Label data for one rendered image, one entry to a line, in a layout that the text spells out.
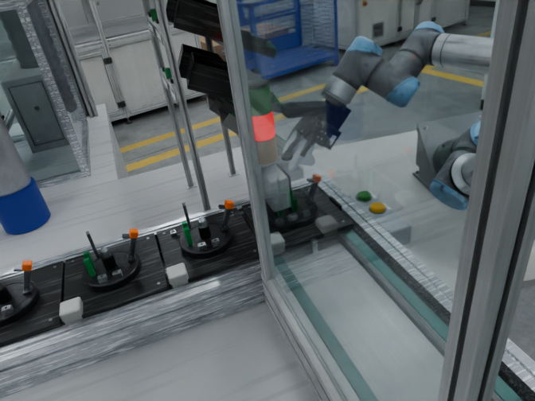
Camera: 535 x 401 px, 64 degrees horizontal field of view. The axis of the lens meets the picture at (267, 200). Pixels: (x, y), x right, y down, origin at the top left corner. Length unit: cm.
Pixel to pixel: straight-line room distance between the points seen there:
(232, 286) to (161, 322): 18
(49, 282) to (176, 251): 32
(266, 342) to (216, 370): 12
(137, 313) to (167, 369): 14
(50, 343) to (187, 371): 30
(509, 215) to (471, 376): 15
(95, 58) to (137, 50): 43
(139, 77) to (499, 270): 486
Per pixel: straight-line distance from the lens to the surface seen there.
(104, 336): 106
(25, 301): 116
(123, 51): 498
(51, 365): 111
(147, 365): 106
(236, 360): 101
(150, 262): 114
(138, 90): 508
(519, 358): 92
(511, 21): 25
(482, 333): 35
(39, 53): 182
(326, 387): 83
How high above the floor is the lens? 165
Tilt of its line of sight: 32 degrees down
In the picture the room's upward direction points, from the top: 8 degrees counter-clockwise
